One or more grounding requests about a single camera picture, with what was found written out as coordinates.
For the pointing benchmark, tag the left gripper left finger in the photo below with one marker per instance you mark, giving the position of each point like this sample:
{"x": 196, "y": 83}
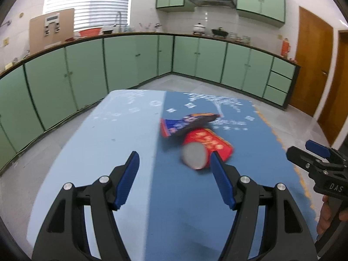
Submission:
{"x": 80, "y": 223}

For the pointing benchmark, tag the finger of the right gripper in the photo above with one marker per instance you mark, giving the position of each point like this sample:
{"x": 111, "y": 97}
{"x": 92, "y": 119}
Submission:
{"x": 303, "y": 159}
{"x": 317, "y": 149}

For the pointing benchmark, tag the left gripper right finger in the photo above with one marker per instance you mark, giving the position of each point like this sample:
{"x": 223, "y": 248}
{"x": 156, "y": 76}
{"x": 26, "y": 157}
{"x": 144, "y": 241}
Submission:
{"x": 268, "y": 224}

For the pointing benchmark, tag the blue snack bag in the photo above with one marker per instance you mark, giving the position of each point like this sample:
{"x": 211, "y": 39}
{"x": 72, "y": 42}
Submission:
{"x": 186, "y": 124}

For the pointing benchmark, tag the green lower kitchen cabinets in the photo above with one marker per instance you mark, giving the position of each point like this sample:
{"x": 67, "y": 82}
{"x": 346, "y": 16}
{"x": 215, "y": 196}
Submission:
{"x": 44, "y": 90}

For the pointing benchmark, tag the right hand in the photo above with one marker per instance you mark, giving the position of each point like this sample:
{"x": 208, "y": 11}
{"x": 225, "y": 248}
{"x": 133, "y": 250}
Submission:
{"x": 326, "y": 216}

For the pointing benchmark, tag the brown wooden door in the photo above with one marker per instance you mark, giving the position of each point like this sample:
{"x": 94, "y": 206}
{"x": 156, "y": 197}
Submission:
{"x": 313, "y": 55}
{"x": 334, "y": 113}

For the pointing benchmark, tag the blue tablecloth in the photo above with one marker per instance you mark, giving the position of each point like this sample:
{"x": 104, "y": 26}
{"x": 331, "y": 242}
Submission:
{"x": 172, "y": 212}

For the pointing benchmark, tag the orange thermos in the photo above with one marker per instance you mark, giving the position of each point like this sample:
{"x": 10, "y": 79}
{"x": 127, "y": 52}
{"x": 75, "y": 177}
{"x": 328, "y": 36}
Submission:
{"x": 285, "y": 48}

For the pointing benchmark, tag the black wok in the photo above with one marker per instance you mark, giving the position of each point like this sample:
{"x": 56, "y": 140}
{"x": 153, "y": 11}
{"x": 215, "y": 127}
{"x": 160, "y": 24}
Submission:
{"x": 219, "y": 33}

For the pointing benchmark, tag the white pot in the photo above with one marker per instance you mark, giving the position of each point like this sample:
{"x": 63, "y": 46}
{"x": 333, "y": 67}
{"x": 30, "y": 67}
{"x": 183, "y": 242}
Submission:
{"x": 199, "y": 29}

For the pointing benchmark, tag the range hood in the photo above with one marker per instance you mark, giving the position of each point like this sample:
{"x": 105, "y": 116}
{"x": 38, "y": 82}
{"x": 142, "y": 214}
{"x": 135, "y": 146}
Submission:
{"x": 214, "y": 3}

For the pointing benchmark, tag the red basin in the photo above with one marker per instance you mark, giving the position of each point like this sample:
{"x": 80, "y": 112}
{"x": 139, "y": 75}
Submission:
{"x": 91, "y": 32}

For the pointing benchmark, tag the cardboard sheet on counter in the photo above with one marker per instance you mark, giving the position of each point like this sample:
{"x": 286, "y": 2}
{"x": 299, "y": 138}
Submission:
{"x": 51, "y": 29}

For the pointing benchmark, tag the chrome faucet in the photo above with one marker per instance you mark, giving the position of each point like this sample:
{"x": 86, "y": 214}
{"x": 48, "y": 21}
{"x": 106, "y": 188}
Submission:
{"x": 118, "y": 21}

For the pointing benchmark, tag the window blinds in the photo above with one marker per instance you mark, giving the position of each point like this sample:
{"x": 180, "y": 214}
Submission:
{"x": 87, "y": 2}

